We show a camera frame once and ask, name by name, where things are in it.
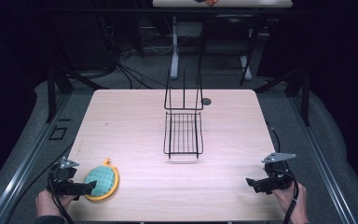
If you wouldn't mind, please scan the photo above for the person's left hand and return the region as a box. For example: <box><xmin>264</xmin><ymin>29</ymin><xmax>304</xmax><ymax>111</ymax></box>
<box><xmin>34</xmin><ymin>189</ymin><xmax>76</xmax><ymax>218</ymax></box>

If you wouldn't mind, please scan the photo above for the aluminium floor rail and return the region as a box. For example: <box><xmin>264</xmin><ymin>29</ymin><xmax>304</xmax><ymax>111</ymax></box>
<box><xmin>0</xmin><ymin>92</ymin><xmax>73</xmax><ymax>224</ymax></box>
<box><xmin>288</xmin><ymin>95</ymin><xmax>358</xmax><ymax>224</ymax></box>

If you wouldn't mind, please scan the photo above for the black frame post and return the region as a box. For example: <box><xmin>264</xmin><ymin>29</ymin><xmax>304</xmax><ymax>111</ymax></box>
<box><xmin>301</xmin><ymin>68</ymin><xmax>311</xmax><ymax>127</ymax></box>
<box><xmin>46</xmin><ymin>68</ymin><xmax>58</xmax><ymax>124</ymax></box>

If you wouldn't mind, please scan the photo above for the person's right hand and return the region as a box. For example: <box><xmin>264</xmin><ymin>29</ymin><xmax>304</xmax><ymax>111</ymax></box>
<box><xmin>271</xmin><ymin>181</ymin><xmax>310</xmax><ymax>224</ymax></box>

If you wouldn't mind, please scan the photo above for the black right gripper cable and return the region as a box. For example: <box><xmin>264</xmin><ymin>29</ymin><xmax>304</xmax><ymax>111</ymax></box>
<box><xmin>265</xmin><ymin>120</ymin><xmax>300</xmax><ymax>224</ymax></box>

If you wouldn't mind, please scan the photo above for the white background desk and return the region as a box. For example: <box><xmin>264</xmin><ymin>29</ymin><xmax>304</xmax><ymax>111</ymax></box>
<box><xmin>152</xmin><ymin>0</ymin><xmax>294</xmax><ymax>81</ymax></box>

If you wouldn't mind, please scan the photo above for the black chair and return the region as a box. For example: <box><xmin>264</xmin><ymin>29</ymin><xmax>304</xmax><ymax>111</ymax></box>
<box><xmin>199</xmin><ymin>12</ymin><xmax>264</xmax><ymax>87</ymax></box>

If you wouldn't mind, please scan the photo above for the orange object on desk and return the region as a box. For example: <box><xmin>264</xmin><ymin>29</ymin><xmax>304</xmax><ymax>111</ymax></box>
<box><xmin>194</xmin><ymin>0</ymin><xmax>220</xmax><ymax>7</ymax></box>

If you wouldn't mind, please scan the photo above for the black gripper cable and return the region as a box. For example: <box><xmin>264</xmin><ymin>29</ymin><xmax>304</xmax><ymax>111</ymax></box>
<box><xmin>47</xmin><ymin>163</ymin><xmax>76</xmax><ymax>224</ymax></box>
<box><xmin>265</xmin><ymin>120</ymin><xmax>300</xmax><ymax>224</ymax></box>

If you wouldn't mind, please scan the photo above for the teal round pot holder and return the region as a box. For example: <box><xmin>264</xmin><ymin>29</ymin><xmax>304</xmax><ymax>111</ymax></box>
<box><xmin>83</xmin><ymin>157</ymin><xmax>120</xmax><ymax>202</ymax></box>

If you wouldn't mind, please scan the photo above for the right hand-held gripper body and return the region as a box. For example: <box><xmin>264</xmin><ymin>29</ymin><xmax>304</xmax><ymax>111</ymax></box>
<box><xmin>260</xmin><ymin>151</ymin><xmax>297</xmax><ymax>193</ymax></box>

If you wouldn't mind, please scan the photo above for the bundle of floor cables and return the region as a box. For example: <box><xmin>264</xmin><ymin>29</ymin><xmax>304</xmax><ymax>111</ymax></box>
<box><xmin>74</xmin><ymin>40</ymin><xmax>175</xmax><ymax>91</ymax></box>

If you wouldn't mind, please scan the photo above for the black wire rack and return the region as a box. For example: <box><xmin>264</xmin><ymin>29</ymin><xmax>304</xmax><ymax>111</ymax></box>
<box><xmin>163</xmin><ymin>68</ymin><xmax>205</xmax><ymax>161</ymax></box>

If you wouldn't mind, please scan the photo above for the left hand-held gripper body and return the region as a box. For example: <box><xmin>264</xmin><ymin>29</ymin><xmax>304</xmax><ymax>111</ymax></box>
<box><xmin>47</xmin><ymin>156</ymin><xmax>85</xmax><ymax>201</ymax></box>

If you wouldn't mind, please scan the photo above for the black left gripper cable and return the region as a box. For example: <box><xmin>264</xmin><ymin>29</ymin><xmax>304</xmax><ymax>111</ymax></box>
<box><xmin>47</xmin><ymin>163</ymin><xmax>76</xmax><ymax>224</ymax></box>

